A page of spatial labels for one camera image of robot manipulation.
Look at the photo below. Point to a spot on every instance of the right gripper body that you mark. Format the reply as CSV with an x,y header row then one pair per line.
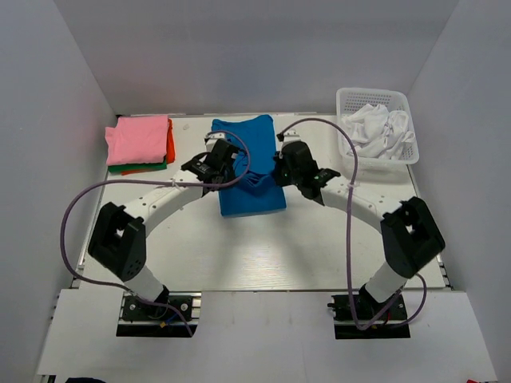
x,y
283,175

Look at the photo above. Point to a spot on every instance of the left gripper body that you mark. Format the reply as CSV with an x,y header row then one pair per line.
x,y
227,175

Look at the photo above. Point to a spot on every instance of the blue t-shirt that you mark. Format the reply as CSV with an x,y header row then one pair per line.
x,y
257,192

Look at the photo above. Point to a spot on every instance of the white t-shirt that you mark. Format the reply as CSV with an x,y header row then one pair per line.
x,y
378,133

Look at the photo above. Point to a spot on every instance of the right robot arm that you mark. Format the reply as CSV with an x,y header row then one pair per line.
x,y
410,236

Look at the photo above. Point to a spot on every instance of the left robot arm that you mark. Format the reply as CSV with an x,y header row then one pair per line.
x,y
119,237

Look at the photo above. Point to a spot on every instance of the pink folded t-shirt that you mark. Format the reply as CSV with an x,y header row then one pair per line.
x,y
137,140

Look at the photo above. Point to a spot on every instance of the white plastic basket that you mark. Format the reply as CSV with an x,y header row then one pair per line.
x,y
350,100

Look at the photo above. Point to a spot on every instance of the green folded t-shirt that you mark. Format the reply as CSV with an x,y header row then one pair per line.
x,y
126,169

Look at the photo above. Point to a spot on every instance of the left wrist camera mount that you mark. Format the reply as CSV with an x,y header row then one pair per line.
x,y
213,137

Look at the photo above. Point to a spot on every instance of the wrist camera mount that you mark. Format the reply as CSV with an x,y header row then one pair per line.
x,y
213,137
288,137

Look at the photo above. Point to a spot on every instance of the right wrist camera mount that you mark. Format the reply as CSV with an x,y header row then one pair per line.
x,y
288,137

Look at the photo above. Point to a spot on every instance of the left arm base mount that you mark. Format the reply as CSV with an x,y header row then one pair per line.
x,y
137,321

